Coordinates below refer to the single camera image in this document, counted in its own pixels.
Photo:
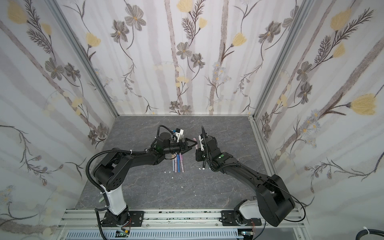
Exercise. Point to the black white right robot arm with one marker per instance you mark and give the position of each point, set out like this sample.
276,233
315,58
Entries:
273,202

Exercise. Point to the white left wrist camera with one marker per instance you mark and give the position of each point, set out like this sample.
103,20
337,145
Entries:
179,133

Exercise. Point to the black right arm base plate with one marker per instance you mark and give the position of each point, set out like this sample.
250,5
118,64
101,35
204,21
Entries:
234,218

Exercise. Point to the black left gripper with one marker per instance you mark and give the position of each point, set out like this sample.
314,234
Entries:
181,145

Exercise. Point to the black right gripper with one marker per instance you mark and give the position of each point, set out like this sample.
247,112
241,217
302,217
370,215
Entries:
204,148

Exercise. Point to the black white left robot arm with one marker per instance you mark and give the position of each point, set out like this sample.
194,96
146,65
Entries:
107,171

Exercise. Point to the dark blue pen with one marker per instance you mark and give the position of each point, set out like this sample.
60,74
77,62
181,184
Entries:
178,163

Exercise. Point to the white slotted cable duct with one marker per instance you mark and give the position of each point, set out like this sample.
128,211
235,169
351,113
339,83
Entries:
177,234

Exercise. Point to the aluminium front rail frame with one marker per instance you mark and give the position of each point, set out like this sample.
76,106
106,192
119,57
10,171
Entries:
171,219

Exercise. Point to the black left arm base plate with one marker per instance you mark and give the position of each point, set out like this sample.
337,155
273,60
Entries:
135,218

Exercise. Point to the purple capped pink pen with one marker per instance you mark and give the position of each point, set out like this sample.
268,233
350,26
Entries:
181,163

